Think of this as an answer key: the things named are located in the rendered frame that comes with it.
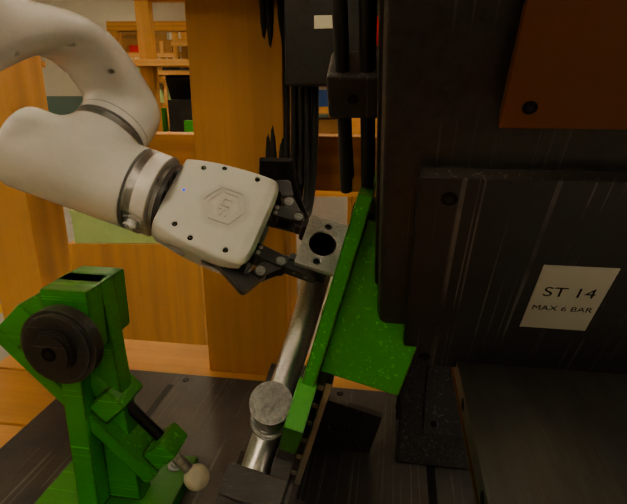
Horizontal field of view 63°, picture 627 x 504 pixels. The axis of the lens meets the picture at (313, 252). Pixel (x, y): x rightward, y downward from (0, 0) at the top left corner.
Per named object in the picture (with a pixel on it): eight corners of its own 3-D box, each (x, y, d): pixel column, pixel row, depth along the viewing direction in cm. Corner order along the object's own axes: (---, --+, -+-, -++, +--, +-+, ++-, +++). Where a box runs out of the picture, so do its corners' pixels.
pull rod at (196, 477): (214, 480, 57) (211, 436, 55) (205, 498, 54) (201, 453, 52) (167, 474, 58) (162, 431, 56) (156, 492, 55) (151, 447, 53)
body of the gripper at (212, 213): (129, 220, 46) (246, 263, 45) (177, 135, 50) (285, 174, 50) (142, 254, 52) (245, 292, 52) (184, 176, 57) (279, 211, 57)
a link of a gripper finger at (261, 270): (252, 270, 48) (320, 294, 47) (264, 241, 49) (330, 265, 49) (251, 282, 50) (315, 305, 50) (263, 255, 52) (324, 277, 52)
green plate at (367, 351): (380, 453, 43) (467, 224, 37) (287, 422, 44) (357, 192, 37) (383, 380, 54) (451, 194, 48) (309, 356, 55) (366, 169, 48)
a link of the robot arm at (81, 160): (165, 177, 57) (125, 243, 53) (55, 137, 57) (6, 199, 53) (158, 125, 50) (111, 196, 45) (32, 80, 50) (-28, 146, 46)
